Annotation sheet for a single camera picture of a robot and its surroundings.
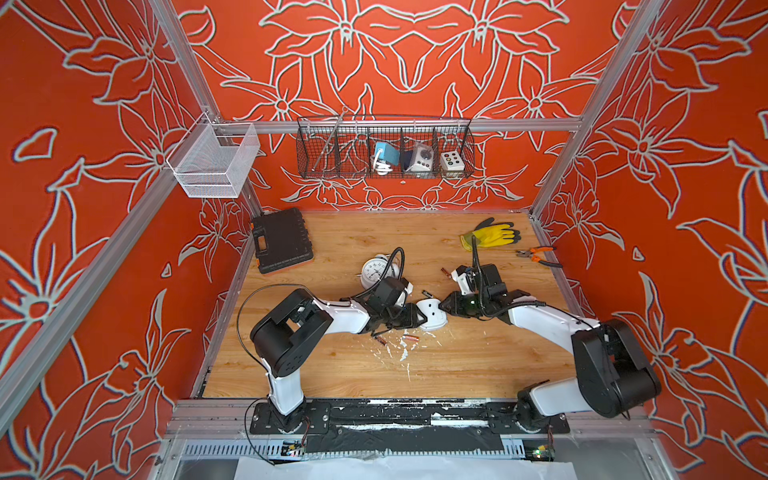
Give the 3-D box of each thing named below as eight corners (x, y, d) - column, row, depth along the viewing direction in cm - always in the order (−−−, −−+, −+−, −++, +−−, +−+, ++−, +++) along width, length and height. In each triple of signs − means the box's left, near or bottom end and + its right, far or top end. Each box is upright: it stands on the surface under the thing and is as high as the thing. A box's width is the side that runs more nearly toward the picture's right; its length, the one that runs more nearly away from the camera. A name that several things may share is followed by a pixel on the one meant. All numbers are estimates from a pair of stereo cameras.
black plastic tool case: (263, 278, 101) (258, 270, 97) (255, 225, 118) (251, 216, 114) (316, 262, 105) (314, 254, 102) (302, 212, 122) (299, 203, 118)
